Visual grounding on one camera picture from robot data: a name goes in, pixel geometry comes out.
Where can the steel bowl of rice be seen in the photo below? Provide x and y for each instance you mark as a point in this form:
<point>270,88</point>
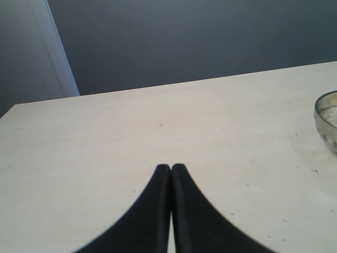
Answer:
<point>325,119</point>

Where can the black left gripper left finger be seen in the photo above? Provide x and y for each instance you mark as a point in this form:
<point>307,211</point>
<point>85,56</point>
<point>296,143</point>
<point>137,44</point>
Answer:
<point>145,226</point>

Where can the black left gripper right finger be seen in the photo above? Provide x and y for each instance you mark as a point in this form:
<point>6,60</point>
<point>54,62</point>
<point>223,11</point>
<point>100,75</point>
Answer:
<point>198,226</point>

